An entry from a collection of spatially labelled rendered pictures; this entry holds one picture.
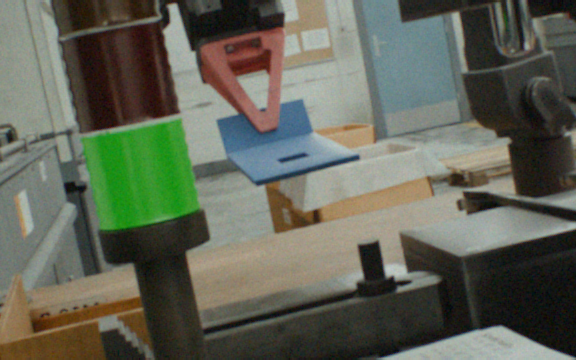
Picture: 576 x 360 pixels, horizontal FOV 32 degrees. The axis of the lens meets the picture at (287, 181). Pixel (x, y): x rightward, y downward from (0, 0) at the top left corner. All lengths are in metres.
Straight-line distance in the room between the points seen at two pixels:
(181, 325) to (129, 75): 0.09
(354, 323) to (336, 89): 11.08
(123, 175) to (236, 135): 0.43
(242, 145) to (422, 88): 11.02
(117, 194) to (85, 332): 0.26
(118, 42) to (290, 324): 0.20
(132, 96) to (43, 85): 4.83
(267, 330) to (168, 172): 0.16
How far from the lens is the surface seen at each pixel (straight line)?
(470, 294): 0.52
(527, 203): 0.61
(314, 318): 0.50
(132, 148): 0.36
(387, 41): 11.68
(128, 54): 0.36
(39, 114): 5.20
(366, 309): 0.51
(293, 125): 0.79
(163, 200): 0.36
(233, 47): 0.80
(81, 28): 0.36
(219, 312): 0.78
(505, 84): 0.96
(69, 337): 0.62
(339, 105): 11.59
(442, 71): 11.86
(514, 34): 0.53
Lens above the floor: 1.10
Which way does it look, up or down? 7 degrees down
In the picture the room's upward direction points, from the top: 11 degrees counter-clockwise
